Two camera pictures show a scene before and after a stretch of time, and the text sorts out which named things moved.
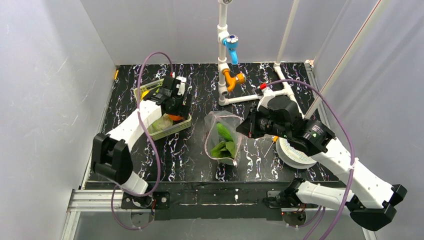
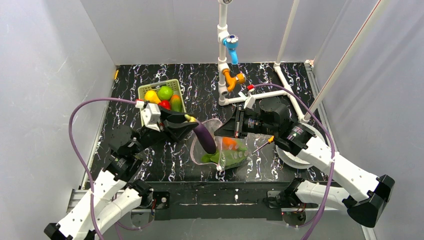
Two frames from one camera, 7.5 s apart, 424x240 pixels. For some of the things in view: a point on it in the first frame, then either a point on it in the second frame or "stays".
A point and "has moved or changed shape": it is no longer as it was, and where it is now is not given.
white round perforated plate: x=291 y=156 stays
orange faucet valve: x=232 y=81 stays
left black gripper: x=175 y=108 to x=164 y=123
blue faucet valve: x=231 y=41 stays
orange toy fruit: x=175 y=117 has moved or changed shape
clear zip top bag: x=222 y=136 has moved or changed shape
